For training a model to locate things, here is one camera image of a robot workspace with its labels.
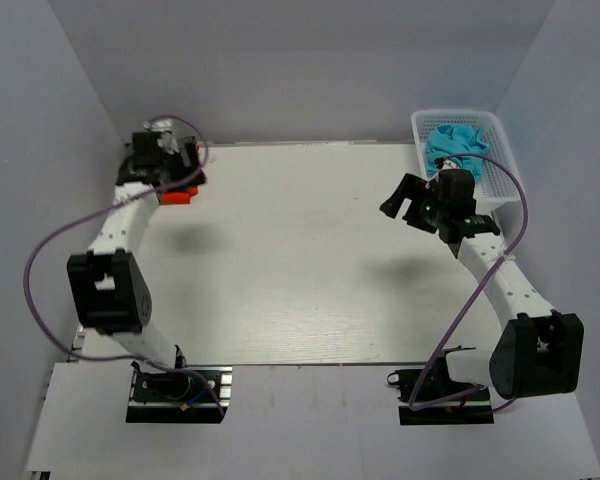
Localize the crumpled light blue t-shirt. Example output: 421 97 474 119
425 124 491 179

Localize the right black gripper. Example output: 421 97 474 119
380 173 448 234

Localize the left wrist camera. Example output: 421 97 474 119
143 118 180 154

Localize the folded orange t-shirt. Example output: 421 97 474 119
158 185 199 205

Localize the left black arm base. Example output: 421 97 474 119
125 366 233 425

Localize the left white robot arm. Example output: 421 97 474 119
67 120 206 399

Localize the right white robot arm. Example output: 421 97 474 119
380 169 584 409

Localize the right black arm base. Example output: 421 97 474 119
386 368 494 427

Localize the white plastic basket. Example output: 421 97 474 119
411 109 519 214

